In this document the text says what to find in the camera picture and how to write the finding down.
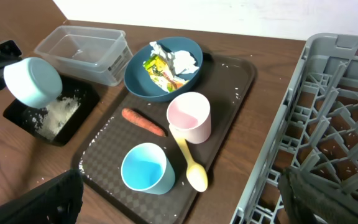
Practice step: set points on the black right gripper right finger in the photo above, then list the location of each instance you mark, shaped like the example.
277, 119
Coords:
307, 200

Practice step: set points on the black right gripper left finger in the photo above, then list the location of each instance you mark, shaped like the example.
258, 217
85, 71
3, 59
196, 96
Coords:
57, 201

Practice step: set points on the light blue small bowl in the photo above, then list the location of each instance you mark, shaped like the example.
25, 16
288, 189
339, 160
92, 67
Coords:
33, 81

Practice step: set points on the light blue plastic cup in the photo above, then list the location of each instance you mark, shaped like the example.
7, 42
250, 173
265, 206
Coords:
146, 168

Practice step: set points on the pink plastic cup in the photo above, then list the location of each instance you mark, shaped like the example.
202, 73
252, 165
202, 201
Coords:
189, 114

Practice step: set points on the black waste tray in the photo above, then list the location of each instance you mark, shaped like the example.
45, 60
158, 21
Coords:
21, 114

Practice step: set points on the grey dishwasher rack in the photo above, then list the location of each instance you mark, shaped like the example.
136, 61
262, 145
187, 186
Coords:
315, 129

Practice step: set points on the pile of white rice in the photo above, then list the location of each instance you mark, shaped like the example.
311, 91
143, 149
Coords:
51, 119

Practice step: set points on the dark brown serving tray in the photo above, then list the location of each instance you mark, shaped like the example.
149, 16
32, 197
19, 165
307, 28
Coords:
225, 82

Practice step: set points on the clear plastic container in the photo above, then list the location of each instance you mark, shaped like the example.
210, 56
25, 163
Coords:
95, 54

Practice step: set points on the orange carrot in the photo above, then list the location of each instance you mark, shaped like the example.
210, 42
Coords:
142, 122

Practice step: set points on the yellow plastic spoon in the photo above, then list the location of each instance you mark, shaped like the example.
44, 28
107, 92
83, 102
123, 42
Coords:
195, 172

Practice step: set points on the dark blue bowl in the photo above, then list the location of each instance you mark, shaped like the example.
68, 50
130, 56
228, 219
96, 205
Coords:
138, 81

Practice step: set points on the yellow snack wrapper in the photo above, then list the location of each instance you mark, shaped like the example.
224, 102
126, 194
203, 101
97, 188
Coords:
161, 74

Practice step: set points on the crumpled white tissue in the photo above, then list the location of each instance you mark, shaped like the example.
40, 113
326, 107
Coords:
179, 62

